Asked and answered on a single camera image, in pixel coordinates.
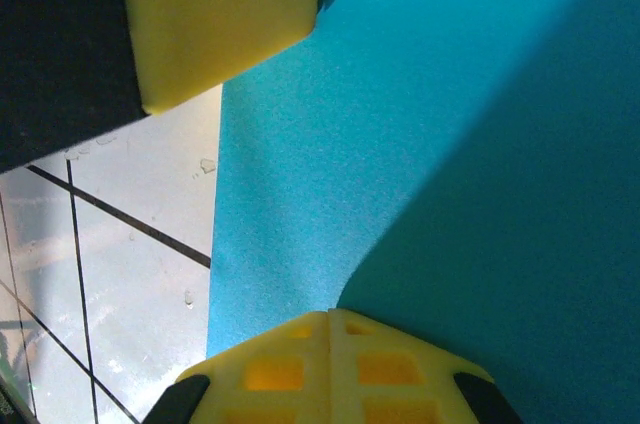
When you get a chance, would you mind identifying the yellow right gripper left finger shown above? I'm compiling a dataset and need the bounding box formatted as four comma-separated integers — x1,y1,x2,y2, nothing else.
142,311,332,424

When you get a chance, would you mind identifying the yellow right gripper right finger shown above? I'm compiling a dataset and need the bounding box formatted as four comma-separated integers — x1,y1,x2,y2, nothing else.
327,307,526,424

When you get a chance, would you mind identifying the blue cloth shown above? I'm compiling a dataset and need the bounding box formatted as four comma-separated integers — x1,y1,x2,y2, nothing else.
204,0,640,424

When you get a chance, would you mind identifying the white grid board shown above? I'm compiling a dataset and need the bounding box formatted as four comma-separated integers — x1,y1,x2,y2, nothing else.
0,83,224,424

